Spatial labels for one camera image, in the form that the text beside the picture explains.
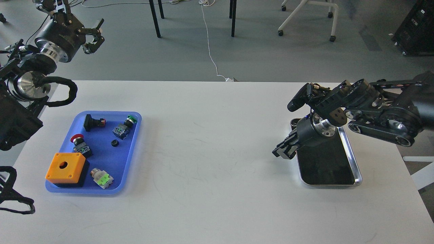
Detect black equipment case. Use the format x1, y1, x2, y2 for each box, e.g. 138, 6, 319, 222
392, 0, 434, 57

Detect red mushroom emergency button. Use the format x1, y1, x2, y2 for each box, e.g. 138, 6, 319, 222
70, 134, 93, 158

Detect silver metal tray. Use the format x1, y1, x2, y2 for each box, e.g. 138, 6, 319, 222
296, 118, 362, 186

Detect white floor cable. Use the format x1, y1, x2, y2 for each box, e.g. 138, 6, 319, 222
199, 0, 234, 82

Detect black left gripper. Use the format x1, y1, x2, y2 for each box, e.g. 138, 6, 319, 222
33, 0, 104, 62

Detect green push button switch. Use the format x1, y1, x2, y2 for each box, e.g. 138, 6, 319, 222
112, 115, 138, 140

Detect blue plastic tray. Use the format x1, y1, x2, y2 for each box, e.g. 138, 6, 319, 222
45, 111, 142, 195

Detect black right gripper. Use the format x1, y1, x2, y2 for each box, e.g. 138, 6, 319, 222
272, 115, 337, 160

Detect black table legs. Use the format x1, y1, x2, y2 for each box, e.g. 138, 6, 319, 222
149, 0, 237, 38

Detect black floor cable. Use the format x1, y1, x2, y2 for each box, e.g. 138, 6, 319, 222
32, 0, 82, 44

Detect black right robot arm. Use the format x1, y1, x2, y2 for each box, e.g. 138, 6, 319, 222
272, 71, 434, 159

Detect orange and black button box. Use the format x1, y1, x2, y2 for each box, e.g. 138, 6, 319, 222
45, 152, 90, 187

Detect grey and green contact block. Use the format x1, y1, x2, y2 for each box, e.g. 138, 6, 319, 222
90, 168, 114, 189

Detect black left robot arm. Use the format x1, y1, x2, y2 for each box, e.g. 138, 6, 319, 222
0, 0, 104, 151

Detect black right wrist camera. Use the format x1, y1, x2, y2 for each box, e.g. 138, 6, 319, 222
287, 83, 331, 112

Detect white rolling chair base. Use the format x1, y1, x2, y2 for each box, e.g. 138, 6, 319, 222
276, 0, 340, 43

